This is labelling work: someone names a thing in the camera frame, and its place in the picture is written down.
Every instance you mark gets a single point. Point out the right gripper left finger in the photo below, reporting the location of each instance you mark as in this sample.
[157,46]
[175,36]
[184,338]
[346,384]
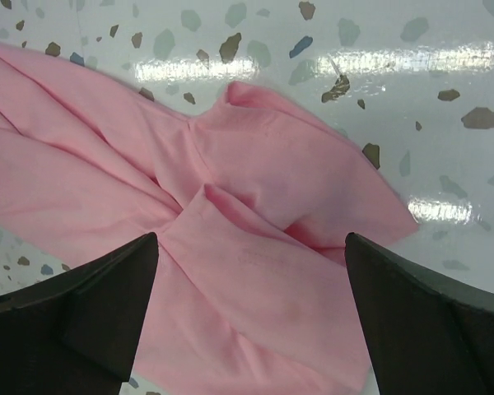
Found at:
[78,332]

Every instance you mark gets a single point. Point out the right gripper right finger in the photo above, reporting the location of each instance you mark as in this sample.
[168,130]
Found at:
[426,333]

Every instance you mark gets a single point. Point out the pink t shirt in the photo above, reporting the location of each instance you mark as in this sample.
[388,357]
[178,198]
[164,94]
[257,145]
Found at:
[251,203]

